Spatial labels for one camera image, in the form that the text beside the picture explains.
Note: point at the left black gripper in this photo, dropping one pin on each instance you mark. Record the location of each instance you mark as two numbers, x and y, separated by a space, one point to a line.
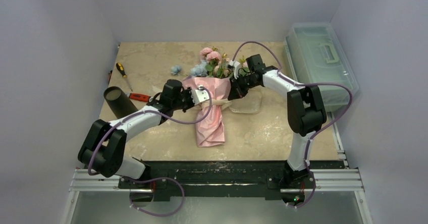
188 93

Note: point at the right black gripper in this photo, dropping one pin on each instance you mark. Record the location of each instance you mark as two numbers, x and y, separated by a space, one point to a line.
238 85

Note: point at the cream printed ribbon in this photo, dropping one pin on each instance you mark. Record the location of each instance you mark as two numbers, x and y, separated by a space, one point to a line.
250 104

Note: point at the pink flower bouquet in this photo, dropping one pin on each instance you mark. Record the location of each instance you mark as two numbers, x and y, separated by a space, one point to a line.
212 72

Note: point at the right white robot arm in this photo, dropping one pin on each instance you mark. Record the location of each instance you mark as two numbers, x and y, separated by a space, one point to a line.
306 113

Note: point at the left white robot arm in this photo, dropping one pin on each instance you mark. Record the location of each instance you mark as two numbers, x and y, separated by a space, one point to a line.
103 150

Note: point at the black cylindrical vase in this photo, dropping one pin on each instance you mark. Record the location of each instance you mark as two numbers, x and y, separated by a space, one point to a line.
119 103

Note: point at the loose blue flower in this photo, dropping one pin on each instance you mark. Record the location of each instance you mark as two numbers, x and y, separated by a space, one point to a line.
176 70

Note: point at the yellow black screwdriver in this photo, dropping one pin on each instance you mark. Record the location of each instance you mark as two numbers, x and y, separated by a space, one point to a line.
121 70

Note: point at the clear plastic storage box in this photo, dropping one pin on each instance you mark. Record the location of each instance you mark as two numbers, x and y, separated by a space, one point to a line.
314 54

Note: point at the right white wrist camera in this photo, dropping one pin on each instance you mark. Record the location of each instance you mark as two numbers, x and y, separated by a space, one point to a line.
235 66

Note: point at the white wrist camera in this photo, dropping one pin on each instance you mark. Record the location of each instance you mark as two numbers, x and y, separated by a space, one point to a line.
235 66
200 95

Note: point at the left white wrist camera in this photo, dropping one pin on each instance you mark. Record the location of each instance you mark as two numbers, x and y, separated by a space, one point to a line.
200 95

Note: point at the red handled wrench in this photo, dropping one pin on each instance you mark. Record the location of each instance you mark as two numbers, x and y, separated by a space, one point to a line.
139 97

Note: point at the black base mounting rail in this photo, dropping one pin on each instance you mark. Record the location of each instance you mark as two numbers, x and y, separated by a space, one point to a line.
270 180

